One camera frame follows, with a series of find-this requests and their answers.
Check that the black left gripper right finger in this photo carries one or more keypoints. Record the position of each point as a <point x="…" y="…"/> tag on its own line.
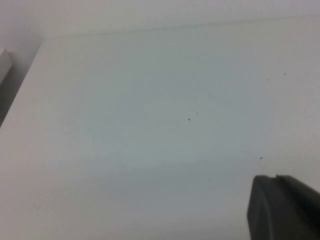
<point x="305" y="212"/>

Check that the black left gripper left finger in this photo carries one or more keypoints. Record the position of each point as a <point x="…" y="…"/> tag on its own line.
<point x="265" y="212"/>

